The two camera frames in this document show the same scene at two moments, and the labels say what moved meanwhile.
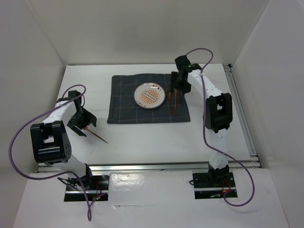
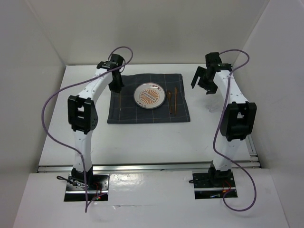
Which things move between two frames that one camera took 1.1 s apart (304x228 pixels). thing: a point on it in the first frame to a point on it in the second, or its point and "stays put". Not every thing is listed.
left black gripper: (71, 124) to (117, 87)
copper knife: (175, 90) stays put
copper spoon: (169, 95) stays put
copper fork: (86, 128) to (119, 102)
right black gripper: (174, 84) to (212, 88)
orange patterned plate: (149, 95) stays put
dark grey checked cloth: (122, 108) stays put
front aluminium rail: (148, 166) stays put
